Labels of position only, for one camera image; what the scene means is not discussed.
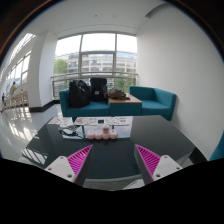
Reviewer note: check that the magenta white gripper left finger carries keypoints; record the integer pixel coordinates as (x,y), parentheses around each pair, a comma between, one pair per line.
(72,168)

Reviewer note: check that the pink power strip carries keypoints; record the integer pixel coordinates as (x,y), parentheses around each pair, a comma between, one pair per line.
(98,134)

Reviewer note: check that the pink charger plug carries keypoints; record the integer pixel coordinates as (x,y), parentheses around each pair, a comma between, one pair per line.
(106,129)

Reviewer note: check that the black backpack left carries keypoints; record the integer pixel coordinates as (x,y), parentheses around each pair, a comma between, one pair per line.
(78,94)

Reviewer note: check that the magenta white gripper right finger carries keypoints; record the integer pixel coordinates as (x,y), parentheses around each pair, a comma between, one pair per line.
(153,166)

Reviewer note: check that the person by window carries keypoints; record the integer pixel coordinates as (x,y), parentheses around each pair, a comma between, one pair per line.
(12,89)

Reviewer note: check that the printed leaflet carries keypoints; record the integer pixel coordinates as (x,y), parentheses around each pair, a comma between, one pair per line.
(62,121)
(89,121)
(116,121)

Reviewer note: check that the teal chair edge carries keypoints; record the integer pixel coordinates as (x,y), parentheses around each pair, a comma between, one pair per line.
(218,153)

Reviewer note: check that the black backpack right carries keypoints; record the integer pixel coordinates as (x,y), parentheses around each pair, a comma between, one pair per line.
(98,89)

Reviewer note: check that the printed leaflet right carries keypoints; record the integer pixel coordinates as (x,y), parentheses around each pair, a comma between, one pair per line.
(116,121)

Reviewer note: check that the metal window railing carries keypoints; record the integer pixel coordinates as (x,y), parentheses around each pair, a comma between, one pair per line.
(118,79)

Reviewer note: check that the wooden top side table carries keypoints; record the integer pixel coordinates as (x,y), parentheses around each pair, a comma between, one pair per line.
(129,107)

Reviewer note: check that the brown bag on table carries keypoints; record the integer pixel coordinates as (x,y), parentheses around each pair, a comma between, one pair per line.
(117,94)

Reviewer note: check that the teal sofa right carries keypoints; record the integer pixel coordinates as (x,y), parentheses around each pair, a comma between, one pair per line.
(155,101)

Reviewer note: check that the black backpack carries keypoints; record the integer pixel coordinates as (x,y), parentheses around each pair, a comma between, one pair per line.
(98,89)
(78,94)

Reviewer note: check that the printed leaflet left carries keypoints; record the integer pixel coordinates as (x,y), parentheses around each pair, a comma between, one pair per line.
(62,121)

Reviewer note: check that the printed leaflet middle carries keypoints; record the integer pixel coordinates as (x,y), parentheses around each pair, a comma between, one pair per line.
(89,121)

